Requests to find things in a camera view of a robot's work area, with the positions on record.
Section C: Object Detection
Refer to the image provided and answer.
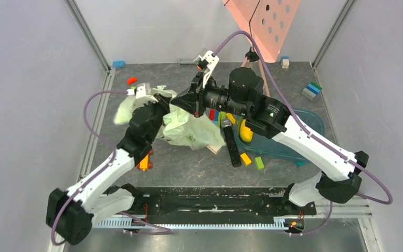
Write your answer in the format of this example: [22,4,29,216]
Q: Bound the orange yellow toy car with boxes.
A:
[136,150,153,172]

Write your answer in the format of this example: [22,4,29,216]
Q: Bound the green wooden block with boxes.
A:
[254,156,265,171]

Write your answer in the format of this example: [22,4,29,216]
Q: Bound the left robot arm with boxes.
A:
[46,94,170,245]

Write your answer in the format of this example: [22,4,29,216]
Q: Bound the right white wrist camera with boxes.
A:
[194,49,219,88]

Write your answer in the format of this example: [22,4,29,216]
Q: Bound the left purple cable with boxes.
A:
[50,90,172,246]

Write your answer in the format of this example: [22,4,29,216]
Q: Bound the pink tripod stand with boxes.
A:
[239,47,272,98]

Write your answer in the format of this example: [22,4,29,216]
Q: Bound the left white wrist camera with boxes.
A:
[127,82,157,108]

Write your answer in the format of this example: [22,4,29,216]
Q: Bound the teal plastic tub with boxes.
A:
[234,109,325,163]

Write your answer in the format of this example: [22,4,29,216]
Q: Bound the black microphone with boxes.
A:
[221,118,242,167]

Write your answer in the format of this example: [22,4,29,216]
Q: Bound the red small block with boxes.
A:
[209,109,216,121]

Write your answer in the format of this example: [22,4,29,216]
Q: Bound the blue lego brick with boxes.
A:
[112,60,125,69]

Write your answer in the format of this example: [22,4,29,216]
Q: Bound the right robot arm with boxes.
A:
[171,67,362,214]

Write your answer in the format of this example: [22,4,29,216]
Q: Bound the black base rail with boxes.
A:
[104,186,317,225]

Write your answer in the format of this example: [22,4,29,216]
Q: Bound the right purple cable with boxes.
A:
[213,30,394,237]

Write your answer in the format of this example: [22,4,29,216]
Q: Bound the white blue small brick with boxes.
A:
[281,56,290,69]

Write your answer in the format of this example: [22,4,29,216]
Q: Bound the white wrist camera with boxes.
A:
[194,49,219,88]
[127,82,157,108]

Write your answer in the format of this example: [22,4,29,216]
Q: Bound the yellow fake mango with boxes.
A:
[239,119,253,143]

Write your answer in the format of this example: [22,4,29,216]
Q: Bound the yellow triangular block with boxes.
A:
[226,113,236,125]

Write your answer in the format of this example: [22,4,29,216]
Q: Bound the long green block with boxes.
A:
[218,112,226,128]

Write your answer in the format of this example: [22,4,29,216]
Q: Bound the teal small block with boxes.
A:
[294,161,309,167]

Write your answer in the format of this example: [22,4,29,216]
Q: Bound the green avocado plastic bag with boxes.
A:
[113,85,226,150]

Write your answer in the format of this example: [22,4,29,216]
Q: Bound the grey blue green brick stack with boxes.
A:
[301,82,322,100]

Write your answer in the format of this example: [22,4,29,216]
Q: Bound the red arch block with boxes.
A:
[126,77,138,86]

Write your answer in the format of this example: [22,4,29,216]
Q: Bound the cream lego brick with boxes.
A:
[207,145,222,154]

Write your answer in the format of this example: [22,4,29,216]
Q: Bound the yellow wooden block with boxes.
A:
[240,153,252,166]

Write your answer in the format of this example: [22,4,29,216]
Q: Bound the grey metal handle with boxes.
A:
[177,58,195,66]

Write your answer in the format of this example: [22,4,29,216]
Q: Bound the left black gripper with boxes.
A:
[143,93,179,142]

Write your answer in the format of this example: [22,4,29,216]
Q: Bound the pink perforated panel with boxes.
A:
[223,0,301,63]

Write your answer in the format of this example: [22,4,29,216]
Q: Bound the purple cable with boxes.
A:
[213,30,394,237]
[50,90,172,246]

